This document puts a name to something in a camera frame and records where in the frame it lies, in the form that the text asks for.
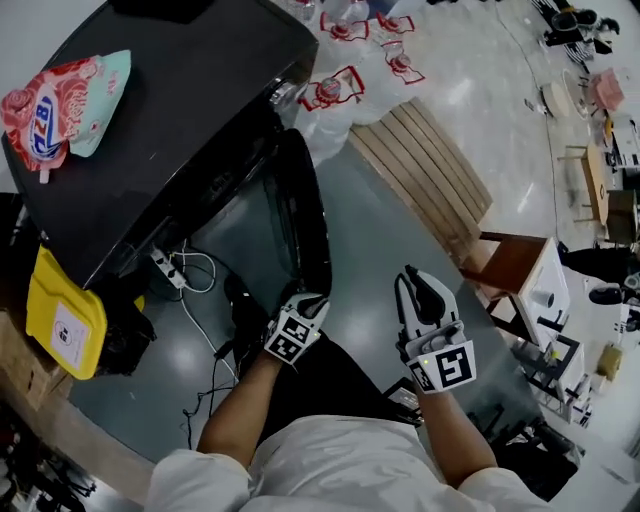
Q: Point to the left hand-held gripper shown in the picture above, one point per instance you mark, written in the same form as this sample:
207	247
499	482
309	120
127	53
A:
292	335

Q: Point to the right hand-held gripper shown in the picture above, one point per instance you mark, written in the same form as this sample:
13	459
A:
445	365

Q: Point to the black washing machine door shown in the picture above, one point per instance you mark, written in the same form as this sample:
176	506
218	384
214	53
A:
305	210

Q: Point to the person's left forearm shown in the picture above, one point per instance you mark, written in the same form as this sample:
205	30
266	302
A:
240	415

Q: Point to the person's right forearm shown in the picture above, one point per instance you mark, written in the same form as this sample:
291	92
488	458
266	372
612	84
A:
455	440

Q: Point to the black washing machine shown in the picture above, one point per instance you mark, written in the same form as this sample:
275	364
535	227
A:
175	115

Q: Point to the person's left black shoe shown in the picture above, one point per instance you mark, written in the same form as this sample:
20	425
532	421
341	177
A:
237	292

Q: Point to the person's black trousers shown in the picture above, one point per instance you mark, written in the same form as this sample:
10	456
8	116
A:
345	385

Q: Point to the brown wooden chair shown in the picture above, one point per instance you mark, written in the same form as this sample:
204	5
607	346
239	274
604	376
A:
510	265

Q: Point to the white cup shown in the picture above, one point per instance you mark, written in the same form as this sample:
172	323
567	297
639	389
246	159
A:
542	298

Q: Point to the white table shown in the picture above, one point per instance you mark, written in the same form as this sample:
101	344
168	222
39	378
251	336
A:
550	275

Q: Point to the wooden slatted board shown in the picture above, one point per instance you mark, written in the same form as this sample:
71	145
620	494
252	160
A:
425	175

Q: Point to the white power strip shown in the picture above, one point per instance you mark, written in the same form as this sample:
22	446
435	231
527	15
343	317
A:
169	267

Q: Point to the person's white shirt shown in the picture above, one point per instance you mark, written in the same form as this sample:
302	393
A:
340	470

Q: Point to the white shelf rack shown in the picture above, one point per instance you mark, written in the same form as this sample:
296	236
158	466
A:
560	375

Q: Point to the black garbage bag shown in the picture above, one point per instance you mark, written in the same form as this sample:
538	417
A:
125	335

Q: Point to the small cardboard box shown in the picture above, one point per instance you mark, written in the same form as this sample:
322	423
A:
610	359

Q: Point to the round wooden table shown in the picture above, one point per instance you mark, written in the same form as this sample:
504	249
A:
595	190

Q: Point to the yellow plastic bin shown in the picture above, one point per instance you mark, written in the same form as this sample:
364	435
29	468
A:
65	310

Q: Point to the round white basin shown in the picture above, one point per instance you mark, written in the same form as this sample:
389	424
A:
562	95

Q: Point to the white printer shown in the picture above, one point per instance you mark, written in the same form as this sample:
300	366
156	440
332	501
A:
625	142

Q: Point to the group of clear water jugs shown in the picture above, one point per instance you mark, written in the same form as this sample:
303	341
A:
345	60

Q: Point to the pink stool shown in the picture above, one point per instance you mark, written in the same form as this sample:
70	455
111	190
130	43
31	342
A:
607	87

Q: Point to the mint green detergent pouch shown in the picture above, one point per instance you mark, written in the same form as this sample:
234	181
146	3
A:
102	100

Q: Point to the red patterned detergent pouch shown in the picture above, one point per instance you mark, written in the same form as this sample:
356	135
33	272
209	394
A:
40	120

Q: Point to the black cloth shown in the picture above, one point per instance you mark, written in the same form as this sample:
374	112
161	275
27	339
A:
160	10

